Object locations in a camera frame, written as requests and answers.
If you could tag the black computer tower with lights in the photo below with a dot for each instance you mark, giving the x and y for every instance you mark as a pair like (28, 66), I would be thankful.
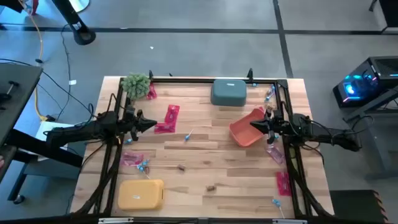
(360, 84)

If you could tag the silver metal bracket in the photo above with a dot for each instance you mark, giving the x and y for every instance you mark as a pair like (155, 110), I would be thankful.
(115, 220)
(289, 221)

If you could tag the black frame clamp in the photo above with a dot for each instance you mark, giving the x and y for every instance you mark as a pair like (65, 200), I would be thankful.
(249, 73)
(150, 74)

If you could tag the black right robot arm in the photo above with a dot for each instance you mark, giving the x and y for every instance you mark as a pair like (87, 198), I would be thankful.
(326, 135)

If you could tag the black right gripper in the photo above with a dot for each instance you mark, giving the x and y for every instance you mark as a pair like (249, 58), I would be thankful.
(276, 126)

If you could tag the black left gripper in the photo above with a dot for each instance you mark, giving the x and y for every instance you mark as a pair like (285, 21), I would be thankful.
(129, 121)

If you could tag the white round stand base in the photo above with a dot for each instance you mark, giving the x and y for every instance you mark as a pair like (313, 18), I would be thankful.
(79, 3)

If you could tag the orange plastic bin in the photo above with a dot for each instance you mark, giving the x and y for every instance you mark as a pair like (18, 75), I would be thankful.
(244, 132)

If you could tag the small green potted plant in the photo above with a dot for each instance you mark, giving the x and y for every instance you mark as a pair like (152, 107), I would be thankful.
(136, 85)

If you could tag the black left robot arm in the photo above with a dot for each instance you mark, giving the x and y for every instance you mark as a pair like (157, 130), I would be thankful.
(81, 132)

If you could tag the black stand post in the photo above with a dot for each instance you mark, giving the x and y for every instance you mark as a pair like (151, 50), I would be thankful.
(79, 31)

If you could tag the black crate with striped edge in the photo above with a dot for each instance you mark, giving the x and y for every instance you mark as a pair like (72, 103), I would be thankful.
(354, 205)

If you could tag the black furniture leg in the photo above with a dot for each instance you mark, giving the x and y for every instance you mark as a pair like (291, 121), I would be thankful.
(390, 12)

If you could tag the dark side table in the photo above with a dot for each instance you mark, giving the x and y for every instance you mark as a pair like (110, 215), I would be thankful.
(15, 93)

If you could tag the pink clear candy packet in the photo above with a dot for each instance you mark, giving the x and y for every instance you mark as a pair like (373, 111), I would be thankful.
(131, 158)
(275, 154)

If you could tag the yellow plastic bin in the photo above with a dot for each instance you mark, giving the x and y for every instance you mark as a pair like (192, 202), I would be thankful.
(140, 194)

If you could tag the teal plastic bin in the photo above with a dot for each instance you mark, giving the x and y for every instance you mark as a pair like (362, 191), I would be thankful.
(228, 93)

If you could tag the grey computer stand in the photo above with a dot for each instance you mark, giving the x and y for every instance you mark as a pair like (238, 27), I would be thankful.
(379, 146)

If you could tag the clear lollipop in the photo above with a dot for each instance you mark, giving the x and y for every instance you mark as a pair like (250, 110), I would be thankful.
(272, 90)

